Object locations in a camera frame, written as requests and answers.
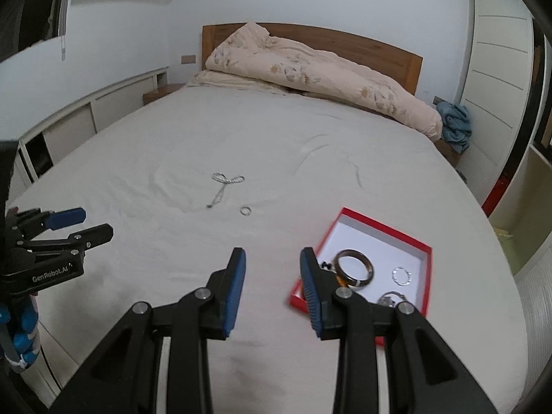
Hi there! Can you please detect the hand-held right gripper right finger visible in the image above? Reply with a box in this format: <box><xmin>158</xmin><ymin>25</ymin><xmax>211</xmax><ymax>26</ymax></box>
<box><xmin>299</xmin><ymin>247</ymin><xmax>501</xmax><ymax>414</ymax></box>

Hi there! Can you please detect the red object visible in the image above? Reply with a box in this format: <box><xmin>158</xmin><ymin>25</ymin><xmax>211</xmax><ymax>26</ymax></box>
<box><xmin>482</xmin><ymin>172</ymin><xmax>510</xmax><ymax>216</ymax></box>

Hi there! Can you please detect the beige floral quilt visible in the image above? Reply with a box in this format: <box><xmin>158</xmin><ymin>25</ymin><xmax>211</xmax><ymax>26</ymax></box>
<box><xmin>204</xmin><ymin>21</ymin><xmax>443</xmax><ymax>141</ymax></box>

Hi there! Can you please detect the dark window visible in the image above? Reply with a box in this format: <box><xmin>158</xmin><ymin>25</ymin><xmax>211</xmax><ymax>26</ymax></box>
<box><xmin>0</xmin><ymin>0</ymin><xmax>70</xmax><ymax>61</ymax></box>

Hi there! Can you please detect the beige pillow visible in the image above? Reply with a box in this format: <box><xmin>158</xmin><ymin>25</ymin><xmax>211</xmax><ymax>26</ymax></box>
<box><xmin>185</xmin><ymin>70</ymin><xmax>285</xmax><ymax>93</ymax></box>

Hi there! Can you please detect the silver beaded necklace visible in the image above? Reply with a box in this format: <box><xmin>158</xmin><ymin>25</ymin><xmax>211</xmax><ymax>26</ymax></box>
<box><xmin>206</xmin><ymin>172</ymin><xmax>246</xmax><ymax>210</ymax></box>

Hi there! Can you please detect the red jewelry box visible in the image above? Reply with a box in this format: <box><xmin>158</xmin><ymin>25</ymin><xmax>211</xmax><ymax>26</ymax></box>
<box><xmin>288</xmin><ymin>207</ymin><xmax>433</xmax><ymax>348</ymax></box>

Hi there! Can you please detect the white wardrobe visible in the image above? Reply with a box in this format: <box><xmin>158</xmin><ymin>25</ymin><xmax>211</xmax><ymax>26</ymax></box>
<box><xmin>455</xmin><ymin>0</ymin><xmax>538</xmax><ymax>182</ymax></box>

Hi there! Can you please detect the bed with grey sheet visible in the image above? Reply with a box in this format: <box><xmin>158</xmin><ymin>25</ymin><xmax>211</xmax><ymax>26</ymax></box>
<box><xmin>6</xmin><ymin>84</ymin><xmax>529</xmax><ymax>414</ymax></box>

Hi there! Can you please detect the silver metal watch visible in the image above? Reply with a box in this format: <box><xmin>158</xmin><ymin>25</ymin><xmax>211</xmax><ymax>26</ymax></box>
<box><xmin>377</xmin><ymin>291</ymin><xmax>408</xmax><ymax>309</ymax></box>

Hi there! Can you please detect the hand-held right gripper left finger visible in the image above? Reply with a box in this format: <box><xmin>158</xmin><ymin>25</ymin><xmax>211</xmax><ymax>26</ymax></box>
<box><xmin>47</xmin><ymin>247</ymin><xmax>247</xmax><ymax>414</ymax></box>

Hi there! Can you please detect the wooden headboard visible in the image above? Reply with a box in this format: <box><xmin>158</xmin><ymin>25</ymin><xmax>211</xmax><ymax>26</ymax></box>
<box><xmin>201</xmin><ymin>23</ymin><xmax>423</xmax><ymax>97</ymax></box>

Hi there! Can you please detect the blue cloth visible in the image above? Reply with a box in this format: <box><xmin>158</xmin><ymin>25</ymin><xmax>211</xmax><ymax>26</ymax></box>
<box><xmin>435</xmin><ymin>101</ymin><xmax>473</xmax><ymax>154</ymax></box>

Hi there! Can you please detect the white shelf unit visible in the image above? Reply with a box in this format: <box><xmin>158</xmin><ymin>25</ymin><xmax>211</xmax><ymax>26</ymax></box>
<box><xmin>487</xmin><ymin>142</ymin><xmax>552</xmax><ymax>277</ymax></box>

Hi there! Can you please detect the tortoiseshell brown bangle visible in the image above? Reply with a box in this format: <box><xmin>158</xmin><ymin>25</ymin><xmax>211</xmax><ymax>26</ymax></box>
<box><xmin>334</xmin><ymin>249</ymin><xmax>375</xmax><ymax>289</ymax></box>

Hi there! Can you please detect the wooden nightstand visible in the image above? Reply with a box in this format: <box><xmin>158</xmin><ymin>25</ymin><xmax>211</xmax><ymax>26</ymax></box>
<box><xmin>142</xmin><ymin>83</ymin><xmax>186</xmax><ymax>105</ymax></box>
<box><xmin>431</xmin><ymin>138</ymin><xmax>464</xmax><ymax>167</ymax></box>

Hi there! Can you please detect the low white cabinet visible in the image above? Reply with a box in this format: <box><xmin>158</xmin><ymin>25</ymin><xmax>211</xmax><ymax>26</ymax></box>
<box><xmin>9</xmin><ymin>67</ymin><xmax>170</xmax><ymax>199</ymax></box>

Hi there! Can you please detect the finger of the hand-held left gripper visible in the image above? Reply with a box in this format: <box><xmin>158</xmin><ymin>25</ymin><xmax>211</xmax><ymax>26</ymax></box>
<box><xmin>5</xmin><ymin>207</ymin><xmax>88</xmax><ymax>238</ymax></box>
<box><xmin>19</xmin><ymin>223</ymin><xmax>115</xmax><ymax>266</ymax></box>

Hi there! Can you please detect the person's left hand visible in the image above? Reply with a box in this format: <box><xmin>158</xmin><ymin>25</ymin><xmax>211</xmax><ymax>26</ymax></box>
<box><xmin>0</xmin><ymin>293</ymin><xmax>41</xmax><ymax>374</ymax></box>

